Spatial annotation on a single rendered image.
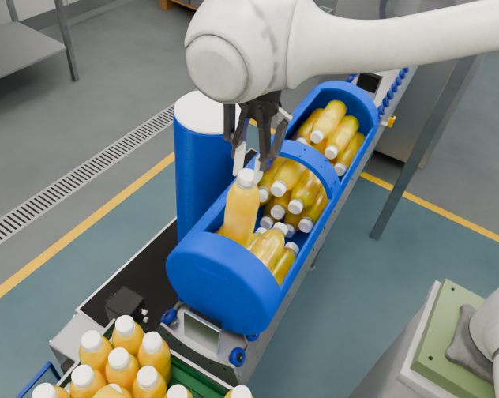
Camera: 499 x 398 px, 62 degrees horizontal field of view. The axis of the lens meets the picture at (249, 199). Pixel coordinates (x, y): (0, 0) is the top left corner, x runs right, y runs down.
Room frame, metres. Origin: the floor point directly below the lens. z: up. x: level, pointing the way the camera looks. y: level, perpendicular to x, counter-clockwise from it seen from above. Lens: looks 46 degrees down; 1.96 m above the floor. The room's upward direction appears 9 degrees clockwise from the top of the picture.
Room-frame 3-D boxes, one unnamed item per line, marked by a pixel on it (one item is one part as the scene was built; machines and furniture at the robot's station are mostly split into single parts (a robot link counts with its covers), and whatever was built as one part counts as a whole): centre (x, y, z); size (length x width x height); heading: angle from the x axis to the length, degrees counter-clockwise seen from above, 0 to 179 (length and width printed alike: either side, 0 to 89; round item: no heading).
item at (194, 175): (1.31, 0.19, 0.59); 0.28 x 0.28 x 0.88
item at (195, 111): (1.31, 0.19, 1.03); 0.28 x 0.28 x 0.01
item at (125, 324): (0.40, 0.23, 1.09); 0.04 x 0.04 x 0.02
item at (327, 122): (1.17, -0.22, 1.15); 0.19 x 0.07 x 0.07; 158
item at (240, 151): (0.62, 0.03, 1.42); 0.03 x 0.01 x 0.07; 158
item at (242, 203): (0.60, 0.01, 1.28); 0.07 x 0.07 x 0.19
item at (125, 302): (0.50, 0.27, 0.95); 0.10 x 0.07 x 0.10; 68
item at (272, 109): (0.61, 0.01, 1.57); 0.08 x 0.07 x 0.09; 68
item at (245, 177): (0.61, 0.01, 1.38); 0.04 x 0.04 x 0.02
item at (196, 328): (0.46, 0.06, 0.99); 0.10 x 0.02 x 0.12; 68
